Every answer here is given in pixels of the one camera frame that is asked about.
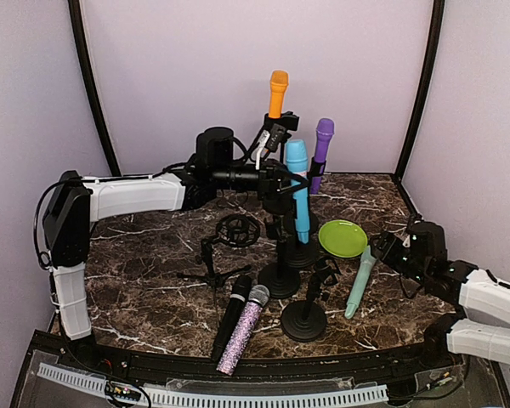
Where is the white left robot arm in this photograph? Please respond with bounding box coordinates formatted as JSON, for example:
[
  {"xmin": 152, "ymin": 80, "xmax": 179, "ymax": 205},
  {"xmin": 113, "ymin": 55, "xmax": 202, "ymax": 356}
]
[{"xmin": 33, "ymin": 127, "xmax": 309, "ymax": 371}]

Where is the black tripod microphone stand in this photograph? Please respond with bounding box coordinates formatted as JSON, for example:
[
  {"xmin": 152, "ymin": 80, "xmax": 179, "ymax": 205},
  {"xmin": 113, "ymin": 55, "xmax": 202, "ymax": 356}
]
[{"xmin": 176, "ymin": 213, "xmax": 261, "ymax": 325}]

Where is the left black corner post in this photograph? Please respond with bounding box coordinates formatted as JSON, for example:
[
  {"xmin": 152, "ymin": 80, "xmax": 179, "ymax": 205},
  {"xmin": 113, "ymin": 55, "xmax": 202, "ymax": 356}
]
[{"xmin": 67, "ymin": 0, "xmax": 122, "ymax": 176}]

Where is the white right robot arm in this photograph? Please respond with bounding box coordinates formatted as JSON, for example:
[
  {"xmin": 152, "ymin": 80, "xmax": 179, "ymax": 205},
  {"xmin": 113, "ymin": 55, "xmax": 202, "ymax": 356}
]
[{"xmin": 370, "ymin": 217, "xmax": 510, "ymax": 369}]

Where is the black front table rail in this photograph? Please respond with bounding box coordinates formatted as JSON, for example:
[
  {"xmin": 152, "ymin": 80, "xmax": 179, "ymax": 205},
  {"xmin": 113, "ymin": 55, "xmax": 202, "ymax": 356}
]
[{"xmin": 71, "ymin": 341, "xmax": 463, "ymax": 383}]

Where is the black round-base stand front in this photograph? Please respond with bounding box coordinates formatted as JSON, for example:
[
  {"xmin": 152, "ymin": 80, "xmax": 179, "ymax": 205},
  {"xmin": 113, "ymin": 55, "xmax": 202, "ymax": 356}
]
[{"xmin": 258, "ymin": 215, "xmax": 301, "ymax": 299}]

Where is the blue microphone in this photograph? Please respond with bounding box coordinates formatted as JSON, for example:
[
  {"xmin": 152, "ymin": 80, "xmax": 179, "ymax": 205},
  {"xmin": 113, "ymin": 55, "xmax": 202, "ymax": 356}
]
[{"xmin": 286, "ymin": 139, "xmax": 310, "ymax": 244}]

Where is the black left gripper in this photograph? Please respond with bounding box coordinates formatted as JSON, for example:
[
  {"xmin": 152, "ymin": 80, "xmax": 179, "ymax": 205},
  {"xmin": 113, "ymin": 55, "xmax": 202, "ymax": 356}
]
[{"xmin": 213, "ymin": 156, "xmax": 309, "ymax": 201}]

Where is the white slotted cable duct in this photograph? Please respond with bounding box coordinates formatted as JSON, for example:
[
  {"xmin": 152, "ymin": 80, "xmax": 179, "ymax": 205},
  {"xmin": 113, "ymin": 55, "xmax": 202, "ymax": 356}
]
[{"xmin": 37, "ymin": 363, "xmax": 388, "ymax": 407}]

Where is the black corner post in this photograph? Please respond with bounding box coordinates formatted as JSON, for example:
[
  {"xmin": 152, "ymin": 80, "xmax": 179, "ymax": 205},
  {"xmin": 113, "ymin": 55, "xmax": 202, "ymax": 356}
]
[
  {"xmin": 394, "ymin": 0, "xmax": 445, "ymax": 184},
  {"xmin": 67, "ymin": 0, "xmax": 122, "ymax": 176}
]

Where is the right black corner post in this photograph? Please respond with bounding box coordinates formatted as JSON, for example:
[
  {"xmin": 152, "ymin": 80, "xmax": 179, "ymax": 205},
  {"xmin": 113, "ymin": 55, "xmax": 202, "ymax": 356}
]
[{"xmin": 394, "ymin": 0, "xmax": 445, "ymax": 184}]

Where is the black round-base stand blue mic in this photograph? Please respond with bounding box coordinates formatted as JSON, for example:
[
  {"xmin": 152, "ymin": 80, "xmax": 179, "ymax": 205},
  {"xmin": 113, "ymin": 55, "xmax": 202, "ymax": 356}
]
[{"xmin": 283, "ymin": 210, "xmax": 319, "ymax": 269}]

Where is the black round-base stand orange mic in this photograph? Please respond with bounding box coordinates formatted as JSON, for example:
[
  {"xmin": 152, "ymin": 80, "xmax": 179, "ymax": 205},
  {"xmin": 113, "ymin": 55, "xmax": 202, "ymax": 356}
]
[{"xmin": 262, "ymin": 111, "xmax": 299, "ymax": 135}]

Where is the black handheld microphone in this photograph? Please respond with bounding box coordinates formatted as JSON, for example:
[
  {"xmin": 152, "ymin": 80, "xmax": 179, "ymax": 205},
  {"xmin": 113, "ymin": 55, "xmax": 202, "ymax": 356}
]
[{"xmin": 210, "ymin": 275, "xmax": 252, "ymax": 363}]

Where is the mint green microphone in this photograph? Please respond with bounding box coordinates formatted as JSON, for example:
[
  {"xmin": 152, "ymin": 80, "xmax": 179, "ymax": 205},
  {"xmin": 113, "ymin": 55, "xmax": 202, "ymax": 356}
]
[{"xmin": 344, "ymin": 246, "xmax": 377, "ymax": 320}]

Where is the lime green plate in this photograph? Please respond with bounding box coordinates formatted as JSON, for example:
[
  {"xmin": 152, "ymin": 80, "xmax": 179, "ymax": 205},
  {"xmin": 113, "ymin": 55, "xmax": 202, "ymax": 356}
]
[{"xmin": 318, "ymin": 219, "xmax": 368, "ymax": 258}]

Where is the black round-base stand purple mic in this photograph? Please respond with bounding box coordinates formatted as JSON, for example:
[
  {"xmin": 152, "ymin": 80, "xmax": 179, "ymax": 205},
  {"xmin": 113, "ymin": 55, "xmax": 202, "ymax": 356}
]
[{"xmin": 308, "ymin": 156, "xmax": 326, "ymax": 179}]

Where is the orange microphone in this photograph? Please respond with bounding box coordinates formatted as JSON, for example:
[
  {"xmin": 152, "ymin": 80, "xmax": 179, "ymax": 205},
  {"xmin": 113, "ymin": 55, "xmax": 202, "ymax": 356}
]
[{"xmin": 268, "ymin": 70, "xmax": 289, "ymax": 119}]

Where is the black round-base stand mint mic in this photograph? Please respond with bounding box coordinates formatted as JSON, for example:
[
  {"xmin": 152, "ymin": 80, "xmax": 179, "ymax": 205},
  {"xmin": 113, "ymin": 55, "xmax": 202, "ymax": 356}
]
[{"xmin": 280, "ymin": 256, "xmax": 341, "ymax": 343}]

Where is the glitter purple silver-head microphone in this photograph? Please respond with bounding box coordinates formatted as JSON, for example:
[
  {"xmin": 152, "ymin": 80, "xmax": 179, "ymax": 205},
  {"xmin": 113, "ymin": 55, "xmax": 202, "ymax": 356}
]
[{"xmin": 216, "ymin": 284, "xmax": 270, "ymax": 376}]

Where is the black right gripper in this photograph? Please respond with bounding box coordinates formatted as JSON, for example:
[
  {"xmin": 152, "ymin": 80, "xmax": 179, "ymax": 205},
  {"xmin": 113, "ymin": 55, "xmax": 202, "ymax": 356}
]
[{"xmin": 371, "ymin": 229, "xmax": 431, "ymax": 286}]

